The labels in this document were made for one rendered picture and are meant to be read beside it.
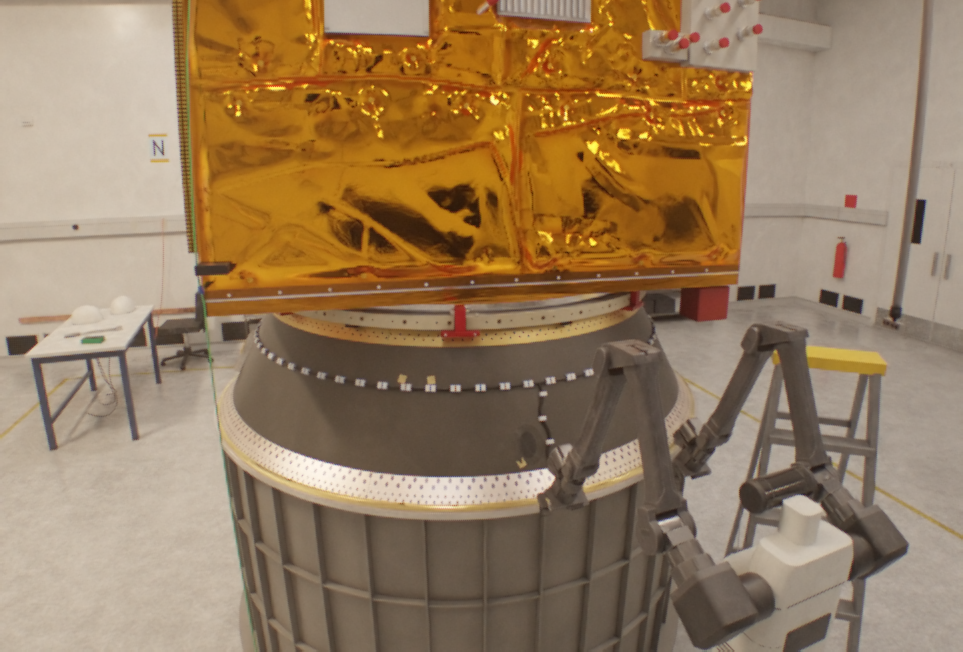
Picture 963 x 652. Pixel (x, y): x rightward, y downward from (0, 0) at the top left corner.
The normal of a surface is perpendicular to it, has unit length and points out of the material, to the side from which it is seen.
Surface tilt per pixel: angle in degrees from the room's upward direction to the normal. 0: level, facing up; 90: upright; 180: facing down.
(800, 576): 90
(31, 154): 90
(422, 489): 43
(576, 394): 62
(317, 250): 99
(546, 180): 86
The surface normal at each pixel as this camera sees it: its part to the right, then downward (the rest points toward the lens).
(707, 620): -0.94, 0.07
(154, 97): 0.29, 0.20
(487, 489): 0.08, -0.57
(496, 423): 0.15, -0.27
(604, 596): 0.54, 0.18
